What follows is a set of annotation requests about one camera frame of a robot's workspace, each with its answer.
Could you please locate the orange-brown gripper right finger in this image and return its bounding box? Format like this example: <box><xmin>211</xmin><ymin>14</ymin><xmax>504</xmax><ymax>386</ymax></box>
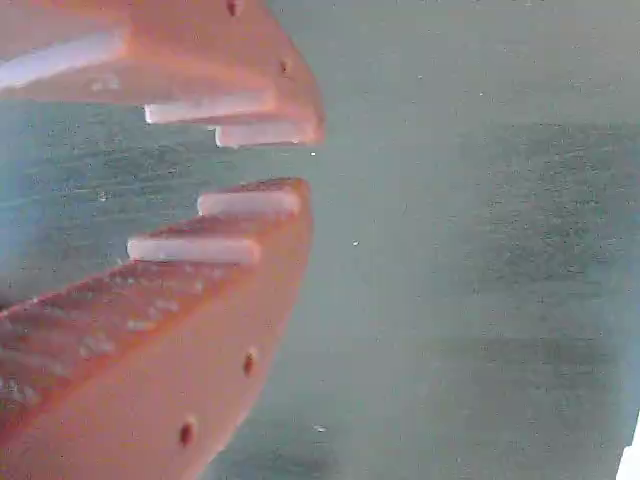
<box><xmin>0</xmin><ymin>0</ymin><xmax>327</xmax><ymax>149</ymax></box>

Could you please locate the orange-brown gripper left finger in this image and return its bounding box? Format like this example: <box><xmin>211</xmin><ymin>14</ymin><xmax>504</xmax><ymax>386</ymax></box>
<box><xmin>0</xmin><ymin>176</ymin><xmax>315</xmax><ymax>480</ymax></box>

